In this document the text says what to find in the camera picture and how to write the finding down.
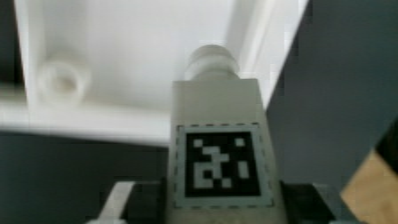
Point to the white table leg with tag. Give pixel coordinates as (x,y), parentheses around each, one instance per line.
(222,180)

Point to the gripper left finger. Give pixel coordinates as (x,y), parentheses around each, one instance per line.
(131,204)

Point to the white square tabletop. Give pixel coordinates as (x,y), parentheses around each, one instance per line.
(105,50)

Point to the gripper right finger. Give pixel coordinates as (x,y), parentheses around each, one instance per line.
(314,206)

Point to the white U-shaped obstacle fence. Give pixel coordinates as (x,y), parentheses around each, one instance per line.
(14,112)

